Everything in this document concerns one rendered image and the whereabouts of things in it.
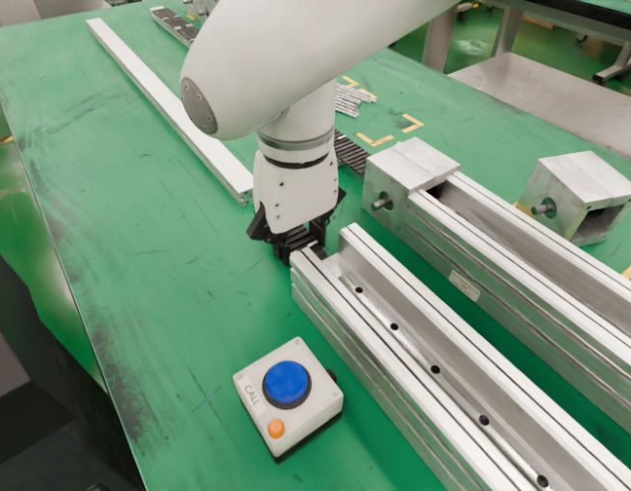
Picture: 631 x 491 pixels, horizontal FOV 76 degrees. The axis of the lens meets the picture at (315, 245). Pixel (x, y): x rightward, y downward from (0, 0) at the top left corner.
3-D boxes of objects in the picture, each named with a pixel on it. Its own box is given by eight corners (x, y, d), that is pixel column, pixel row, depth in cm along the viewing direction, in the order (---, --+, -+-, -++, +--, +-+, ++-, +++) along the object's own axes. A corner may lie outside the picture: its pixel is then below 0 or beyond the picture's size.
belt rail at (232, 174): (90, 31, 119) (86, 20, 117) (103, 28, 121) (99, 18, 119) (241, 207, 65) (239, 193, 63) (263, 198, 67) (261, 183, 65)
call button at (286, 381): (259, 382, 39) (256, 373, 38) (293, 360, 41) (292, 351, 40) (280, 416, 37) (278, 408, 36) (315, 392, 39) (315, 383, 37)
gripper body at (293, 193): (314, 110, 48) (315, 185, 56) (238, 137, 44) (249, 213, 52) (353, 138, 44) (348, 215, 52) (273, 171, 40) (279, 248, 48)
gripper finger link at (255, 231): (283, 177, 47) (301, 204, 52) (234, 220, 47) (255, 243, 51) (289, 182, 47) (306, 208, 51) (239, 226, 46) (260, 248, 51)
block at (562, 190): (501, 209, 65) (523, 161, 58) (562, 199, 67) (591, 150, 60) (538, 254, 58) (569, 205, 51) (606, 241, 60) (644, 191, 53)
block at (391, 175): (349, 212, 64) (352, 163, 58) (405, 184, 69) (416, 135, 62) (387, 245, 59) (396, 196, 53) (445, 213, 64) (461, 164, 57)
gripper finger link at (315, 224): (326, 193, 55) (325, 228, 60) (308, 202, 54) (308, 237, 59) (341, 206, 54) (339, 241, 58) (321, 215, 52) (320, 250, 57)
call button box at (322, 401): (239, 399, 44) (230, 373, 39) (312, 353, 48) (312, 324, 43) (277, 467, 39) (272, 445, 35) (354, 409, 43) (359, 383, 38)
